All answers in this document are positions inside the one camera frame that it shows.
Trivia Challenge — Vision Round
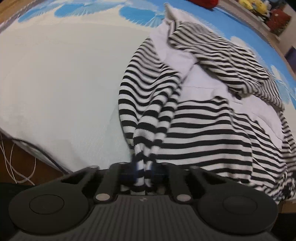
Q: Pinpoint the black white striped hoodie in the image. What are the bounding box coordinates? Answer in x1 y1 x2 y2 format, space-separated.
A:
118 4 295 202

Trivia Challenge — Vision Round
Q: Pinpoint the blue white patterned bedsheet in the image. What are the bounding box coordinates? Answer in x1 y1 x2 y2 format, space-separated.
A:
1 1 165 171

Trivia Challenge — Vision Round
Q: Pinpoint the red fuzzy blanket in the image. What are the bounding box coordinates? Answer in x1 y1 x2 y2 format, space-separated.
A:
188 0 219 9

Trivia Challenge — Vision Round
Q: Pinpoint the red patterned cushion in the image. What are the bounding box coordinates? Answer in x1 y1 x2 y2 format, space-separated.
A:
266 9 292 36

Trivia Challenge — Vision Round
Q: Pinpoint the yellow plush toy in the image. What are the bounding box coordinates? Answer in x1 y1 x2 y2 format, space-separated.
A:
238 0 268 15

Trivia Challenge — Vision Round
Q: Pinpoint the black cable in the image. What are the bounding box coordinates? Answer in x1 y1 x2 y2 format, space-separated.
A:
0 129 70 175

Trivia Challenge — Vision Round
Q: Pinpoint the white cable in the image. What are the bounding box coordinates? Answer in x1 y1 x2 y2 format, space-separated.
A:
0 133 38 186

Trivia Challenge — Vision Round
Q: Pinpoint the purple box by wall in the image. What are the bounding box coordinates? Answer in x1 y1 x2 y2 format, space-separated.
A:
285 46 296 64

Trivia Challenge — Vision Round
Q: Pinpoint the wooden bed frame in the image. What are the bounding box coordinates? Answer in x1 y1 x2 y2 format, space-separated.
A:
218 1 295 79

